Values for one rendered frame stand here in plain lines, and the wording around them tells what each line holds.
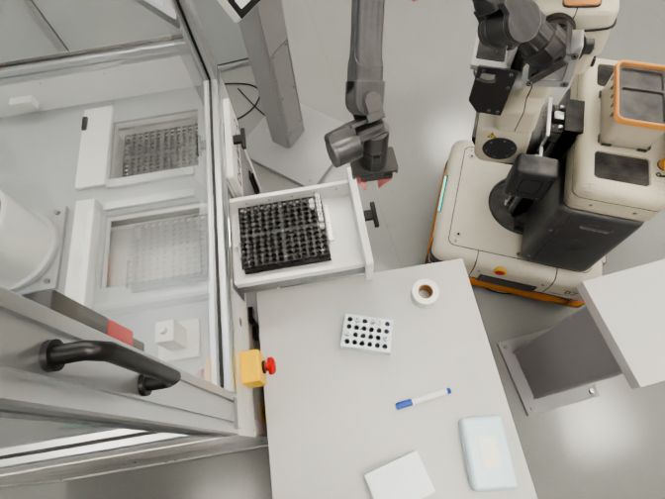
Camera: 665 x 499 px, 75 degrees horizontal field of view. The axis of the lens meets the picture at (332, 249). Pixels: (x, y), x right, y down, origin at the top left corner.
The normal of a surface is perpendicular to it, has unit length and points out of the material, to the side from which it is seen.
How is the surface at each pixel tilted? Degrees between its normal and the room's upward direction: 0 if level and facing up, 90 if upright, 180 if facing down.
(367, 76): 47
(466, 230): 0
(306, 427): 0
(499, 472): 0
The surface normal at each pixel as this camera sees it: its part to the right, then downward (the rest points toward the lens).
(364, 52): 0.25, 0.14
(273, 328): -0.06, -0.43
